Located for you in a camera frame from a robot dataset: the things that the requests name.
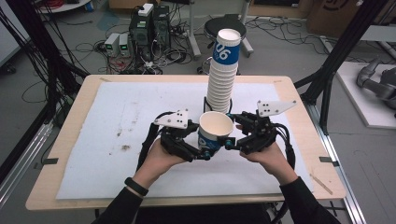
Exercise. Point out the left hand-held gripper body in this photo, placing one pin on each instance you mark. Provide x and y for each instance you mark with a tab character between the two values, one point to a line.
174	140

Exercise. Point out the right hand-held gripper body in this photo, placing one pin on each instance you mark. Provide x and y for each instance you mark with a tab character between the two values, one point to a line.
260	137

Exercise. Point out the blue banded paper cup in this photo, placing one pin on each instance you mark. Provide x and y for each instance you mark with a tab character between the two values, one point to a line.
214	124

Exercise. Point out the stack of white cups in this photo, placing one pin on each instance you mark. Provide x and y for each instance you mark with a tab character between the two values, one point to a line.
222	84

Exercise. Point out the person's right hand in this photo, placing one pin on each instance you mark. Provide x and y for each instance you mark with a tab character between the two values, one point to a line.
271	161

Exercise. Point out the person's left hand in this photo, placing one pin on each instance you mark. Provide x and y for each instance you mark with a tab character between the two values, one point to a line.
158	165

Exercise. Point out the black wristband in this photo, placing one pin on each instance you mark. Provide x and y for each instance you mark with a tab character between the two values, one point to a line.
136	186

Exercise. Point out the black tape piece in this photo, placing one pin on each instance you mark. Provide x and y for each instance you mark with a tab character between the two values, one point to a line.
50	161
327	159

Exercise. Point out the grey metal table leg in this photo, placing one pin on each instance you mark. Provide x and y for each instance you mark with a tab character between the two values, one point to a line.
194	40
247	46

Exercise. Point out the thin wooden strip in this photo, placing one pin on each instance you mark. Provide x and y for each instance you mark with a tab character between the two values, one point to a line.
320	184

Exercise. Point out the white table mat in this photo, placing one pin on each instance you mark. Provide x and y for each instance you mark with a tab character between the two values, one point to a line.
93	174

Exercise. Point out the brown tape piece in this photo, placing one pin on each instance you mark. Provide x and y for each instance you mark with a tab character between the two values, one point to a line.
105	79

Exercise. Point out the black round stool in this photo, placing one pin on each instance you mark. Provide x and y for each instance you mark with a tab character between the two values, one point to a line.
210	29

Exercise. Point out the wooden table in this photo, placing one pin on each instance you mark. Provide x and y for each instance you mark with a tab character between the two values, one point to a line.
73	130

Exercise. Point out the white floor board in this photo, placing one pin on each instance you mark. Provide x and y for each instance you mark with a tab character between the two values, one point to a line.
358	102

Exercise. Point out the black computer tower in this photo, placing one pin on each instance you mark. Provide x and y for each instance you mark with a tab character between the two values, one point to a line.
161	28
140	34

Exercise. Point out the grey power supply unit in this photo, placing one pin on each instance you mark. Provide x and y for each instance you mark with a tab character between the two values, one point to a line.
124	43
112	43

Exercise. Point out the white power strip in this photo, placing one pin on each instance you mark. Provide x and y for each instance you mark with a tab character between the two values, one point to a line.
327	43

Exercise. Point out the small white box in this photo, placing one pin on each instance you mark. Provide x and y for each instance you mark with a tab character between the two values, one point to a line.
145	9

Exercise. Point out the cardboard box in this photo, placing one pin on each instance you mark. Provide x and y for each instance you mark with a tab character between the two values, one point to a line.
327	18

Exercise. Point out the white shelf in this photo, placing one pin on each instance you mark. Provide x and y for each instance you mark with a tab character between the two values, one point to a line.
379	32

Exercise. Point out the white round table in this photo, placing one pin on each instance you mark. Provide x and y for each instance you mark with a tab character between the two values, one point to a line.
68	7

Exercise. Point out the white cabinet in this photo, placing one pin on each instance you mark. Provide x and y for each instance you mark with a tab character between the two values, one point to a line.
9	37

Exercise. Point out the aluminium rail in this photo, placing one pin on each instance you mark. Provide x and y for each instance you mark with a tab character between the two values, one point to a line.
351	199
21	161

